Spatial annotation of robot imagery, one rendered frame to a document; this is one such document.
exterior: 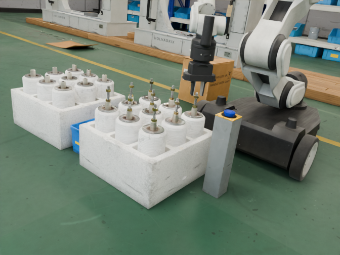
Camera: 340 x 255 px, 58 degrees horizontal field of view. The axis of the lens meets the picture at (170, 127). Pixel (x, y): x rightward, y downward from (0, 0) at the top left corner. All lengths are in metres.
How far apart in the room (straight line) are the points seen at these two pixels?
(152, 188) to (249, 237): 0.34
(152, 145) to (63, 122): 0.50
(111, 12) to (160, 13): 0.78
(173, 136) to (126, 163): 0.19
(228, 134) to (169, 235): 0.38
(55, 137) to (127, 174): 0.47
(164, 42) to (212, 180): 2.68
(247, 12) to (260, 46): 1.89
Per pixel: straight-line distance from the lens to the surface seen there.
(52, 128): 1.44
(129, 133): 1.10
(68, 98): 1.41
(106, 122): 1.18
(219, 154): 1.11
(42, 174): 1.28
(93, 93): 1.49
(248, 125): 1.42
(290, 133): 1.38
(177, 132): 1.10
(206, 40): 1.09
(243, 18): 3.20
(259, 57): 1.31
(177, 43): 3.55
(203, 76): 1.16
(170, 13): 7.00
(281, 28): 1.35
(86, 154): 1.26
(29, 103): 1.56
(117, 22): 4.49
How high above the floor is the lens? 0.67
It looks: 23 degrees down
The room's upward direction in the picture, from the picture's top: 7 degrees clockwise
